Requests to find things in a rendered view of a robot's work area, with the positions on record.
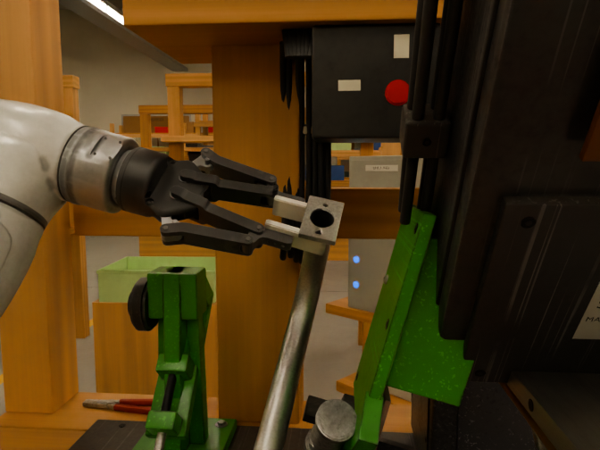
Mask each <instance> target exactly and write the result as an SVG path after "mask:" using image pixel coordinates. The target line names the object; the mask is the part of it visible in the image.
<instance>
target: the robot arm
mask: <svg viewBox="0 0 600 450"><path fill-rule="evenodd" d="M201 171H205V173H206V174H205V173H202V172H201ZM210 173H211V174H210ZM218 200H221V201H227V202H232V203H239V204H250V205H255V206H261V207H267V208H273V209H272V214H273V215H276V216H279V217H283V218H287V219H290V220H293V221H300V222H302V220H303V217H304V212H305V208H306V206H307V203H306V202H305V199H303V198H302V197H299V196H293V195H290V194H286V193H282V192H280V191H279V186H278V185H277V177H276V176H274V175H272V174H270V173H267V172H264V171H260V170H257V169H255V168H252V167H249V166H247V165H244V164H242V163H239V162H234V161H232V160H230V159H227V158H224V157H221V156H219V155H217V154H216V153H215V152H214V151H213V150H211V149H210V148H208V147H205V148H203V149H202V150H201V155H200V156H199V157H197V158H196V159H195V160H194V161H193V162H191V161H176V160H173V159H172V158H170V157H169V156H168V155H167V154H164V153H160V152H157V151H154V150H150V149H147V148H144V147H139V145H138V143H137V142H136V140H134V139H133V138H131V137H125V136H122V135H118V134H115V133H112V132H108V131H105V130H101V129H99V128H96V127H89V126H87V125H84V124H82V123H80V122H78V121H76V120H74V119H73V118H72V117H71V116H69V115H66V114H64V113H61V112H57V111H55V110H52V109H48V108H45V107H42V106H39V105H35V104H28V103H23V102H19V101H13V100H5V99H0V318H1V316H2V315H3V314H4V312H5V310H6V308H7V307H8V305H9V304H10V302H11V301H12V300H13V297H14V296H15V294H16V292H17V290H18V289H19V287H20V285H21V283H22V281H23V280H24V278H25V276H26V274H27V272H28V270H29V267H30V265H31V263H32V261H33V259H34V257H35V254H36V251H37V247H38V243H39V240H40V239H41V237H42V235H43V232H44V230H45V228H46V226H47V224H48V223H49V221H50V220H52V218H53V217H54V216H55V214H56V213H57V212H58V211H59V210H60V209H61V208H62V207H63V206H64V205H65V204H66V202H71V203H72V204H77V205H84V206H86V207H90V208H94V209H97V210H100V211H103V212H107V213H117V212H119V211H120V210H123V211H126V212H130V213H135V214H138V215H142V216H145V217H152V216H153V217H155V218H156V219H157V220H158V221H159V222H161V223H162V226H161V227H160V231H161V236H162V243H163V244H164V245H166V246H173V245H183V244H185V245H190V246H199V247H203V248H208V249H212V250H217V251H222V252H227V253H232V254H240V255H245V256H249V255H251V254H252V253H253V251H254V250H255V248H261V247H262V246H263V245H267V246H273V247H276V248H279V249H282V250H285V251H287V250H290V249H291V246H292V247H294V248H297V249H301V250H304V251H307V252H310V253H313V254H318V255H324V252H325V248H326V245H327V244H324V243H320V242H316V241H312V240H308V239H304V238H300V237H298V233H299V230H300V229H299V228H296V227H293V226H289V225H287V224H283V223H280V222H277V221H272V220H266V222H265V225H264V226H263V225H262V224H261V223H259V222H256V221H253V220H250V219H248V218H246V217H244V216H241V215H239V214H237V213H234V212H231V211H229V210H226V209H224V208H221V207H219V206H218V205H215V204H212V203H210V202H217V201H218ZM185 219H190V220H192V221H195V222H198V223H200V224H203V225H205V224H208V225H211V226H213V227H214V228H211V227H206V226H202V225H197V224H193V223H186V222H179V221H182V220H185ZM216 228H217V229H216Z"/></svg>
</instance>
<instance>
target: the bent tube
mask: <svg viewBox="0 0 600 450"><path fill-rule="evenodd" d="M324 205H325V206H328V207H325V206H324ZM344 205H345V204H344V203H341V202H337V201H333V200H329V199H325V198H321V197H317V196H309V199H308V202H307V206H306V208H305V212H304V217H303V220H302V224H301V227H300V230H299V233H298V237H299V238H304V239H308V240H312V241H316V242H320V243H324V244H327V245H326V248H325V252H324V255H318V254H313V253H310V252H307V251H304V253H303V259H302V264H301V269H300V273H299V278H298V281H297V286H296V293H295V297H294V302H293V305H292V309H291V313H290V316H289V320H288V324H287V330H286V333H285V336H284V340H283V343H282V347H281V350H280V353H279V359H278V362H277V366H276V369H275V372H274V376H273V379H272V383H271V388H270V392H269V394H268V398H267V402H266V405H265V408H264V412H263V415H262V420H261V424H260V428H259V430H258V434H257V438H256V440H255V444H254V450H283V447H284V444H285V440H286V435H287V432H288V425H289V422H290V417H291V413H292V410H293V406H294V402H295V398H296V391H297V388H298V383H299V380H300V376H301V372H302V368H303V364H304V358H305V354H306V349H307V346H308V342H309V338H310V334H311V330H312V326H313V319H314V315H315V312H316V307H317V303H318V300H319V295H320V292H321V284H322V281H323V276H324V272H325V268H326V264H327V260H328V256H329V249H330V245H332V246H334V245H335V244H336V240H337V235H338V229H339V224H340V221H341V217H342V212H343V209H344ZM317 234H320V235H317Z"/></svg>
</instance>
